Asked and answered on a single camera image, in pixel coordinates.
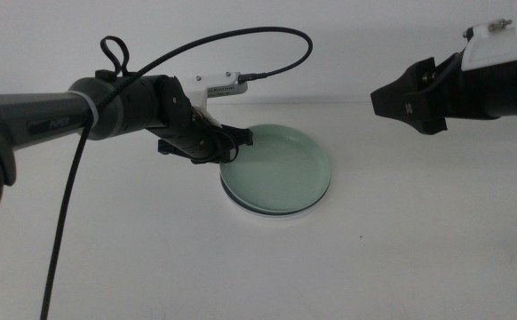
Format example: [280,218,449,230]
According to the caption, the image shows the white shallow bowl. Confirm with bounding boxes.
[221,184,330,220]

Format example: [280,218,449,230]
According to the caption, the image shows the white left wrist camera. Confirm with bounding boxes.
[179,71,249,112]

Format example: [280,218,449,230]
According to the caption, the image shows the pale green shallow bowl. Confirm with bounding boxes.
[219,123,332,217]

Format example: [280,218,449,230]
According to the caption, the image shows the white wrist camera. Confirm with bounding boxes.
[179,71,249,112]
[461,0,517,72]

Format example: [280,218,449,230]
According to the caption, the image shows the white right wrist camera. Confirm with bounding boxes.
[461,0,517,72]

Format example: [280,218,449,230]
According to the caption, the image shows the short black camera cable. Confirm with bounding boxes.
[404,52,464,99]

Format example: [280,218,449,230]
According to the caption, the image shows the long black braided cable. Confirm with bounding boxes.
[39,26,314,320]

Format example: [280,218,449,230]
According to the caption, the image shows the thin black looped cable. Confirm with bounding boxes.
[99,35,131,76]

